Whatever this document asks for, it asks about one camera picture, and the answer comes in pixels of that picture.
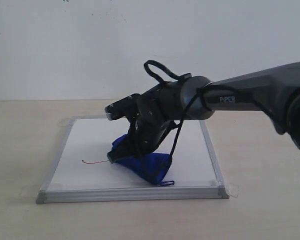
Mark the white board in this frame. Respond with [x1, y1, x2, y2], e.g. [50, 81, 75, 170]
[36, 116, 230, 204]

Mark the blue cloth eraser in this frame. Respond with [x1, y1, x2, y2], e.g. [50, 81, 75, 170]
[113, 138, 175, 186]

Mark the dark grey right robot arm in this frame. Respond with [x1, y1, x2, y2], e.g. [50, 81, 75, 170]
[104, 59, 300, 163]

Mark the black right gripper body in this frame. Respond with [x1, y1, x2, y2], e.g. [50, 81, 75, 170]
[128, 81, 184, 141]

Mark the clear tape near left corner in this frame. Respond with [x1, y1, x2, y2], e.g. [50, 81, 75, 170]
[19, 183, 63, 200]

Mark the black braided cable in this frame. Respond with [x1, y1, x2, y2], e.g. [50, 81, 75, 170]
[143, 59, 281, 185]

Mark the clear tape near right corner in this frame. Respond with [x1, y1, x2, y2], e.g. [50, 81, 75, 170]
[209, 180, 240, 199]

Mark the clear tape corner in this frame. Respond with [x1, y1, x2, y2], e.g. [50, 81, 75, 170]
[19, 183, 63, 200]
[209, 180, 240, 199]
[57, 117, 76, 127]

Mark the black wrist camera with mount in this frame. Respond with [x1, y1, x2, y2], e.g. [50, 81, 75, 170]
[104, 93, 141, 121]

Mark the clear tape far left corner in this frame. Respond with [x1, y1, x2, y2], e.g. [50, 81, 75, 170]
[57, 117, 76, 127]

